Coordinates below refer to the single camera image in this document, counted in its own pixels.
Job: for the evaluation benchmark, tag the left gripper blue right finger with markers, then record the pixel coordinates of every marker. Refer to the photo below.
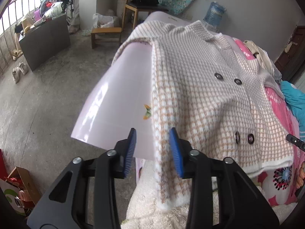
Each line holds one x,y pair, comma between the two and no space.
177,152

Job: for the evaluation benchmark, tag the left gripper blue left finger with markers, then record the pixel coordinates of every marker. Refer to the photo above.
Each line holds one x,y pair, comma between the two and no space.
129,146

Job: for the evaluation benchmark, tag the beige houndstooth knit coat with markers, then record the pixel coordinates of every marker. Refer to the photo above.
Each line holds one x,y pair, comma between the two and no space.
214,98

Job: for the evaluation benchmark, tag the cream clothes pile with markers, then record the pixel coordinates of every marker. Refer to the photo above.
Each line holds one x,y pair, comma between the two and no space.
263,59

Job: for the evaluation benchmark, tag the person's right hand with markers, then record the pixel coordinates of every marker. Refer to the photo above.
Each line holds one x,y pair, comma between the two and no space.
300,176

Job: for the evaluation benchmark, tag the teal garment on bed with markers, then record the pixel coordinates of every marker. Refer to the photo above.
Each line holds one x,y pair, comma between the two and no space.
295,101

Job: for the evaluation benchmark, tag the white fluffy blanket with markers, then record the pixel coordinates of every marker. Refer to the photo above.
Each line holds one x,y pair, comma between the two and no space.
143,210

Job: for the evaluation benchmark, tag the dark wooden door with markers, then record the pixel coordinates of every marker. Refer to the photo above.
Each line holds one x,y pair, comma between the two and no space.
291,61

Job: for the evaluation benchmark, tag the small wooden stool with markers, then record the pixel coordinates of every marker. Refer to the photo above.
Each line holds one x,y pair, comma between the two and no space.
109,33

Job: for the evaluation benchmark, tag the white plastic bag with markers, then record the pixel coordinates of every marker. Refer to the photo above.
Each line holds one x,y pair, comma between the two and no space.
102,21

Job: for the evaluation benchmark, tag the blue water bottle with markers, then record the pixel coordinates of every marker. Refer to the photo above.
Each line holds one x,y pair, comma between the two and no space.
214,14

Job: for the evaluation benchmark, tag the cardboard box with items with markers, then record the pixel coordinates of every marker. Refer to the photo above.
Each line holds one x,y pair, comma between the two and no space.
20,191

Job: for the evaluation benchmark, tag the pair of beige shoes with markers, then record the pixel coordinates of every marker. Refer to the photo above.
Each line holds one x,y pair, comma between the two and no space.
17,71

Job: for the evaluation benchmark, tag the wooden chair with dark seat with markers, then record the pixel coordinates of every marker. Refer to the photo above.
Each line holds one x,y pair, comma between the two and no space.
141,6

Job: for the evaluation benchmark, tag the black bag on chair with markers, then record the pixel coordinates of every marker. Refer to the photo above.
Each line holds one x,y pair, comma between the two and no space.
145,2

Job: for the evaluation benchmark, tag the wheelchair with blue bag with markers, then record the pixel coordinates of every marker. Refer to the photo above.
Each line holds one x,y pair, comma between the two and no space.
53,8

